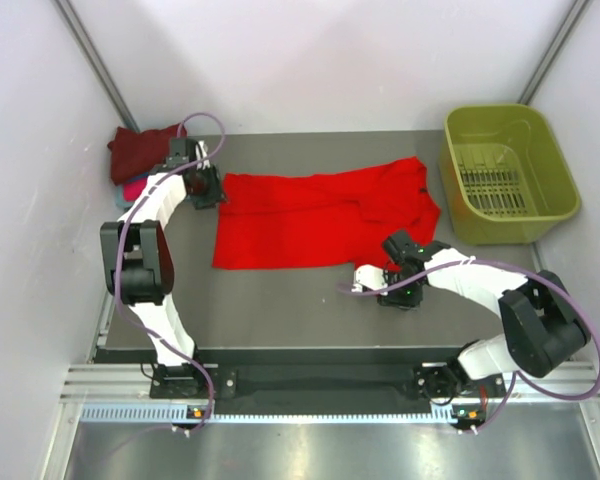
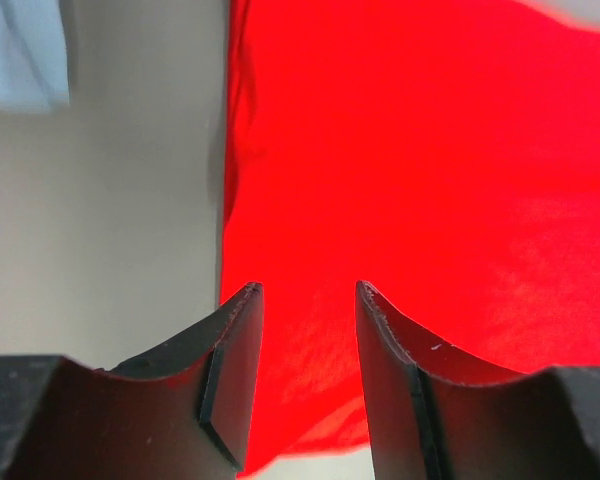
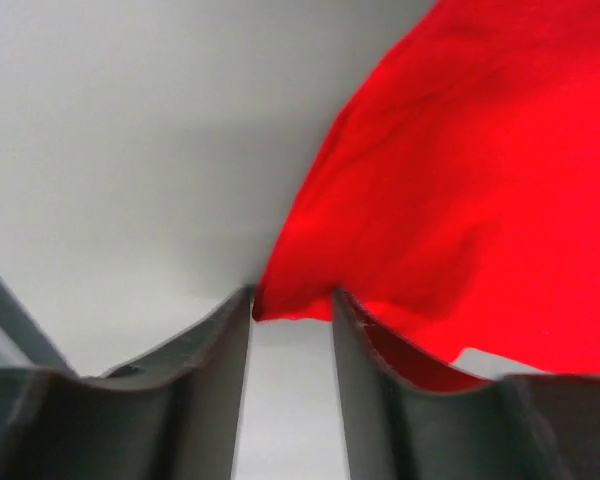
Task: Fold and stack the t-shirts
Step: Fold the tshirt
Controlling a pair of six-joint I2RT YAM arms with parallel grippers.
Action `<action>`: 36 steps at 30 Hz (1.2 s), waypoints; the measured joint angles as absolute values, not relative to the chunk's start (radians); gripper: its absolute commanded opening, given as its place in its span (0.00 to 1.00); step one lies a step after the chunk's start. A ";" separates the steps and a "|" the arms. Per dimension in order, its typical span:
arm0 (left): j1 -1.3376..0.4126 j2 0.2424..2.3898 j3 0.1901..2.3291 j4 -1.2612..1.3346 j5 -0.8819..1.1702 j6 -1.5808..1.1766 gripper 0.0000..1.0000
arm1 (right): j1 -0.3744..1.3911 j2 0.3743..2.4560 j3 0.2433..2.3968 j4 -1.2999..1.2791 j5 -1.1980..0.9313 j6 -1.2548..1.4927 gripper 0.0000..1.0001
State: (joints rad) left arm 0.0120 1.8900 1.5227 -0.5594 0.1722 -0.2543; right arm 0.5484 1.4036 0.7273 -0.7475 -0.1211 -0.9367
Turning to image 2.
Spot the red t shirt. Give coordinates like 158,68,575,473
221,1,600,475

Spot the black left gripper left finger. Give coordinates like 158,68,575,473
0,283,263,479

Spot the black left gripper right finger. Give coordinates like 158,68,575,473
356,281,600,479

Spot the light blue folded t shirt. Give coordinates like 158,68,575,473
0,0,70,113

